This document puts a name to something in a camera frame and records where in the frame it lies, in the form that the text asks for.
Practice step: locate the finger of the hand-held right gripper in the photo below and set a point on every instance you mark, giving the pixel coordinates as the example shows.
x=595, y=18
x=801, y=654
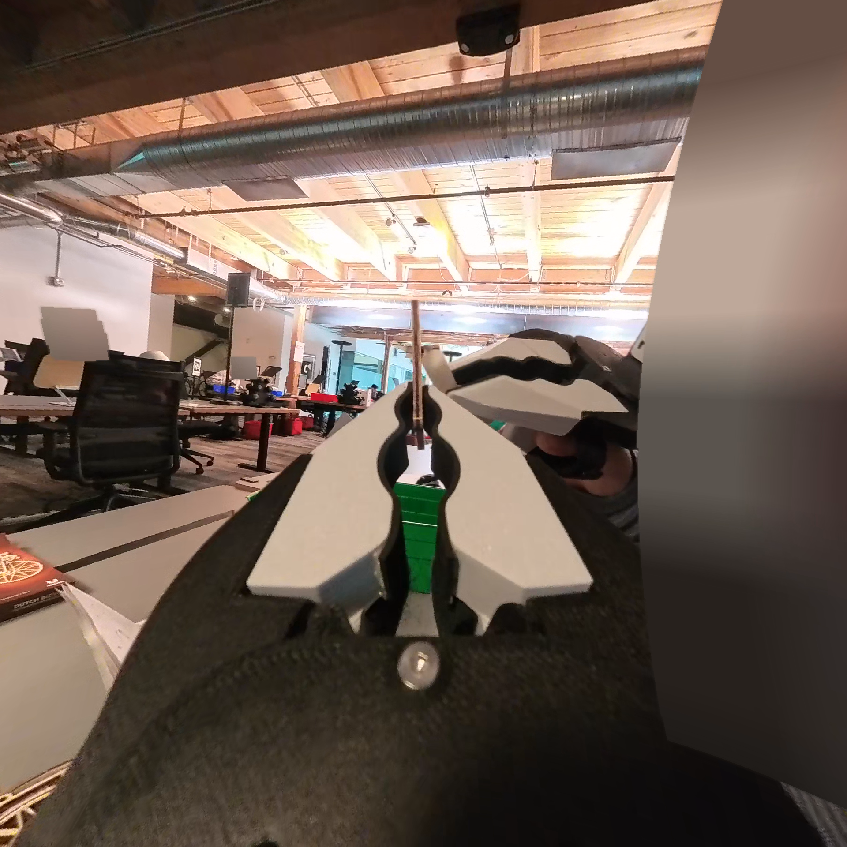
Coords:
x=542, y=405
x=523, y=347

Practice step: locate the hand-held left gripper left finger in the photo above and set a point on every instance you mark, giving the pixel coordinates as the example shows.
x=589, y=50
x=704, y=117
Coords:
x=317, y=529

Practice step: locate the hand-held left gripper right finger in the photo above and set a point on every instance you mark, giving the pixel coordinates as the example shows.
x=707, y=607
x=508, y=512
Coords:
x=509, y=529

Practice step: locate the thin wooden model part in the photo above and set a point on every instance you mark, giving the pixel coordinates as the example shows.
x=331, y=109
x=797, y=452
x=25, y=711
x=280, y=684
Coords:
x=416, y=370

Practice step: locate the person's right hand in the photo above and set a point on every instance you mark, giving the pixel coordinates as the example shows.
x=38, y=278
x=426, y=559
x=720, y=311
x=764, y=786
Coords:
x=612, y=478

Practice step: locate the green plastic block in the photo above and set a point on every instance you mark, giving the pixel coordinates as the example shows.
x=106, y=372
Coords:
x=419, y=529

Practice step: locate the red storage bin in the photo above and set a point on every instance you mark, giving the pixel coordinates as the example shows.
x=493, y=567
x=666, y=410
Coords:
x=288, y=425

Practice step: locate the wooden desk with black legs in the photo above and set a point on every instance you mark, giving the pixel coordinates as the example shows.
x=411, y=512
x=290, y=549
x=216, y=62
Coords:
x=245, y=409

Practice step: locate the black device on desk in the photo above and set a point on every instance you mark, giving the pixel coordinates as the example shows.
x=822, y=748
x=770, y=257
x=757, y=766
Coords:
x=258, y=392

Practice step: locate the black mesh office chair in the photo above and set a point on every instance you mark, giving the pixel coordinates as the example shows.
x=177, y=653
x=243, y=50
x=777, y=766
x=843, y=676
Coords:
x=122, y=423

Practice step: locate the stack of white papers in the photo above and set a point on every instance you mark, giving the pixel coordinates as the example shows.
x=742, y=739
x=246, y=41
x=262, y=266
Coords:
x=99, y=628

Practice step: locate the black speaker on stand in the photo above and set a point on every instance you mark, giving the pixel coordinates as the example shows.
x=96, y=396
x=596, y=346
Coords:
x=238, y=291

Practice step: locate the dark orange printed booklet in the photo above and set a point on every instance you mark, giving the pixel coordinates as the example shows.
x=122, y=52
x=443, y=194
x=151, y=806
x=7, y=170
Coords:
x=26, y=579

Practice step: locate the black ceiling device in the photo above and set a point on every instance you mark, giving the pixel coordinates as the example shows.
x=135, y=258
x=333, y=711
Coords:
x=488, y=28

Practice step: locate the laser-cut wooden sheet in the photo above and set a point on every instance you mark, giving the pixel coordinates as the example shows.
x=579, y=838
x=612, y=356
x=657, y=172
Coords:
x=26, y=810

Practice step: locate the silver ventilation duct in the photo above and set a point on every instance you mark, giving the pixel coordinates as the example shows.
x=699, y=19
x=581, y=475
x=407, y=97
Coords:
x=410, y=129

